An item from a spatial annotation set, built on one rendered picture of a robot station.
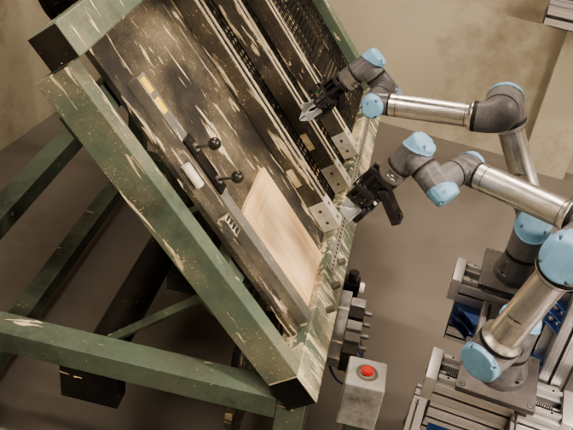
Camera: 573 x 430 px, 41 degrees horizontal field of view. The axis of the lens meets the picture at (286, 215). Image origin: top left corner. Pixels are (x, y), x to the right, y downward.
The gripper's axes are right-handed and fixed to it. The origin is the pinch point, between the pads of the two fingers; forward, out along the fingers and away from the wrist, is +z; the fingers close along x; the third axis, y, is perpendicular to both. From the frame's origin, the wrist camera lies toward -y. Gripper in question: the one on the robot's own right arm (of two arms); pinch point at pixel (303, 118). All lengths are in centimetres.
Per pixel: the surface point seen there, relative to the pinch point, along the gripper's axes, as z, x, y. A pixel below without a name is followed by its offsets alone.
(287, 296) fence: 26, 58, 19
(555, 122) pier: -45, -40, -292
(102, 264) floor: 159, -37, -57
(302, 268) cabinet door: 26, 46, 1
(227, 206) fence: 18, 32, 44
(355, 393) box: 18, 95, 20
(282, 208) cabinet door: 20.9, 25.4, 4.6
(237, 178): 6, 31, 52
